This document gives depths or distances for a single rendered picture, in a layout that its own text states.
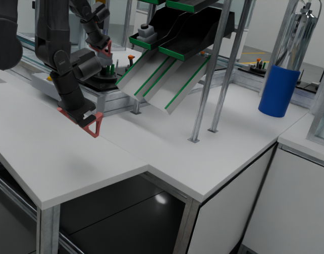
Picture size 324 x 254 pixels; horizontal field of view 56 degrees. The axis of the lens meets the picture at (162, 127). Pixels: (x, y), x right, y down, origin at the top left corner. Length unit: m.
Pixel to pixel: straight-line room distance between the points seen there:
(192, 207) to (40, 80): 0.86
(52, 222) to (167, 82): 0.66
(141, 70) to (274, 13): 11.39
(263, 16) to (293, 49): 10.99
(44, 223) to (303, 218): 1.23
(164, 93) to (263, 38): 11.55
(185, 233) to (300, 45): 1.16
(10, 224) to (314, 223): 1.66
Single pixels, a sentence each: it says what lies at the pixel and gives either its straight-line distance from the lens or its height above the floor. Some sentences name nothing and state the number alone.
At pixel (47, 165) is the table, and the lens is 1.00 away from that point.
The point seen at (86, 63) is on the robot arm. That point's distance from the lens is 0.82.
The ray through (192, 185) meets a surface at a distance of 0.99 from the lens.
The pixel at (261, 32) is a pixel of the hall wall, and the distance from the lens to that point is 12.74.
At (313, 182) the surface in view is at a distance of 1.63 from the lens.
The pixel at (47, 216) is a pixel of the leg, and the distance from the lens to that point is 0.93.
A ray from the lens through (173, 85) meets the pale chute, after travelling 1.21.
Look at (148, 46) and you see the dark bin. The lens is 1.18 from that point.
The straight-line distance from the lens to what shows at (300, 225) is 1.75.
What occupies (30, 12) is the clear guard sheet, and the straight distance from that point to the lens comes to 2.79.
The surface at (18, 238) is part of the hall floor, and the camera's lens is 2.00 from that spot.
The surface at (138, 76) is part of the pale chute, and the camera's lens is 1.31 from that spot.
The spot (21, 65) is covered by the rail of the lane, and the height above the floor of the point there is 0.93.
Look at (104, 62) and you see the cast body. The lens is 1.46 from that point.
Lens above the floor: 1.40
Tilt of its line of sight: 24 degrees down
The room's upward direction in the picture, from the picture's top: 11 degrees clockwise
